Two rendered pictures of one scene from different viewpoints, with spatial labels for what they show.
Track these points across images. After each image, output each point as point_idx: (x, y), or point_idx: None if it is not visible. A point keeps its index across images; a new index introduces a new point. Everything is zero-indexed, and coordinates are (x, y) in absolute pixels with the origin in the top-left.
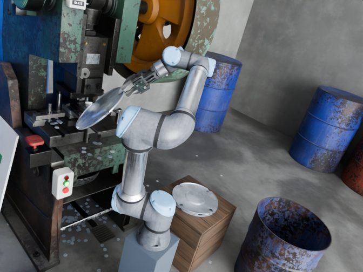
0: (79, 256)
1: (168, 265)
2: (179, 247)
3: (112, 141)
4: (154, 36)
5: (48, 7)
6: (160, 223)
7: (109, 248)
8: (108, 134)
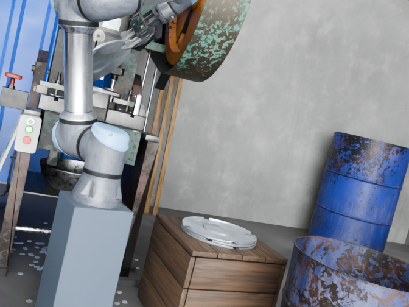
0: (36, 280)
1: (112, 261)
2: (168, 293)
3: (117, 126)
4: (198, 16)
5: None
6: (95, 156)
7: None
8: (118, 122)
